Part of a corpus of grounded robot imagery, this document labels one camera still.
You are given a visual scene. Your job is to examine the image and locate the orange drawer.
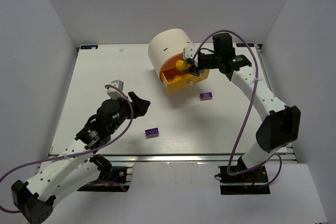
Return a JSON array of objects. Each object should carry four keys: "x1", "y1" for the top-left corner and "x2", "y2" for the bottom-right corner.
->
[{"x1": 160, "y1": 52, "x2": 183, "y2": 72}]

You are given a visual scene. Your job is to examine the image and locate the blue label sticker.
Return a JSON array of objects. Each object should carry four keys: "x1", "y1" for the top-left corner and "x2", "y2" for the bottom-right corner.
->
[
  {"x1": 80, "y1": 45, "x2": 98, "y2": 50},
  {"x1": 236, "y1": 42, "x2": 255, "y2": 47}
]

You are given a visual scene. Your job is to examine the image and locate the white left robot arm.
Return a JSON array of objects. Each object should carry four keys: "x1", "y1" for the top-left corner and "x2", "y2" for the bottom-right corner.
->
[{"x1": 11, "y1": 92, "x2": 151, "y2": 223}]

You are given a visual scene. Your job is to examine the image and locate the purple lego brick underside up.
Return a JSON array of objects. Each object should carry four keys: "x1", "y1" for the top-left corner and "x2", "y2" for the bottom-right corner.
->
[{"x1": 145, "y1": 127, "x2": 160, "y2": 138}]

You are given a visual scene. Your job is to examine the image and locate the blue label sticker right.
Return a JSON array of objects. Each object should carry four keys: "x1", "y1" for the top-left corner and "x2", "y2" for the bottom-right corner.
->
[{"x1": 236, "y1": 42, "x2": 255, "y2": 47}]

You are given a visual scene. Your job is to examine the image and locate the yellow drawer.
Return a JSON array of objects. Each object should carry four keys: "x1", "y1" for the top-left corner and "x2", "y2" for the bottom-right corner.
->
[{"x1": 160, "y1": 68, "x2": 209, "y2": 94}]

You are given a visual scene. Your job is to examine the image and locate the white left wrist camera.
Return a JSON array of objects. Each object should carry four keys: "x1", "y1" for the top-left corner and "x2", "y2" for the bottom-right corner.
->
[{"x1": 104, "y1": 80, "x2": 124, "y2": 100}]

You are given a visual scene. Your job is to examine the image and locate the aluminium table edge rail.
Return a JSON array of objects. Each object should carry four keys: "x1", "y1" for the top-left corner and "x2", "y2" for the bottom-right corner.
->
[{"x1": 47, "y1": 153, "x2": 297, "y2": 163}]

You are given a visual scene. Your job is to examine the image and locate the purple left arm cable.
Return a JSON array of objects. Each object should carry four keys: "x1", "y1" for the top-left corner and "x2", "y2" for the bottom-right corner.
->
[{"x1": 0, "y1": 84, "x2": 134, "y2": 213}]

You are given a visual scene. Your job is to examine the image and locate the yellow rounded lego brick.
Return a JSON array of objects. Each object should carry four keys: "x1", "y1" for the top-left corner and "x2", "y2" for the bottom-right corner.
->
[{"x1": 176, "y1": 60, "x2": 190, "y2": 72}]

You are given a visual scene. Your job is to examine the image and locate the white round drawer cabinet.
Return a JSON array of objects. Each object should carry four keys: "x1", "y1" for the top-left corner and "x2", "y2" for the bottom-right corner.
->
[{"x1": 148, "y1": 28, "x2": 195, "y2": 78}]

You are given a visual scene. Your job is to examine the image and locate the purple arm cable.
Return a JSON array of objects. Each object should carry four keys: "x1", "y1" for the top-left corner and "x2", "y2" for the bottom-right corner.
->
[
  {"x1": 0, "y1": 84, "x2": 134, "y2": 213},
  {"x1": 191, "y1": 29, "x2": 283, "y2": 189}
]

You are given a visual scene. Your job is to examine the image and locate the blue label sticker left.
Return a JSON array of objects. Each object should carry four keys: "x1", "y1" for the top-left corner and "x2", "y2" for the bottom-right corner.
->
[{"x1": 80, "y1": 45, "x2": 98, "y2": 50}]

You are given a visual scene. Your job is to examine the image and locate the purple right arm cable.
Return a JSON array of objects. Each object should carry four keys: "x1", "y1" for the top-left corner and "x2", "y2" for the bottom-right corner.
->
[{"x1": 191, "y1": 29, "x2": 283, "y2": 189}]

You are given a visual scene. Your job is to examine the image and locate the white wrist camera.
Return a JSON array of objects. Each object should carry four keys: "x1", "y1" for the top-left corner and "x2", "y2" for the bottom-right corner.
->
[
  {"x1": 183, "y1": 46, "x2": 197, "y2": 60},
  {"x1": 104, "y1": 80, "x2": 124, "y2": 100}
]

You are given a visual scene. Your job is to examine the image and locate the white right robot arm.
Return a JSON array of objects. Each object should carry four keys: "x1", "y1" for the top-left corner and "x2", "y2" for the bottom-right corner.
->
[{"x1": 176, "y1": 31, "x2": 301, "y2": 175}]

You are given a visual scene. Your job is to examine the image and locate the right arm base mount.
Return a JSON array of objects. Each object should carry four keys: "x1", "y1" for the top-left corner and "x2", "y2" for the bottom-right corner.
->
[{"x1": 214, "y1": 166, "x2": 270, "y2": 195}]

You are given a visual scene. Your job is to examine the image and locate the purple lego brick studs up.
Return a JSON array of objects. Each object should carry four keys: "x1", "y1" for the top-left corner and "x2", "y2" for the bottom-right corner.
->
[{"x1": 199, "y1": 92, "x2": 213, "y2": 101}]

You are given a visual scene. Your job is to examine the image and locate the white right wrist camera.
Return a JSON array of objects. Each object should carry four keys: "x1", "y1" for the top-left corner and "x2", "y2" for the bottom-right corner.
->
[{"x1": 183, "y1": 46, "x2": 197, "y2": 60}]

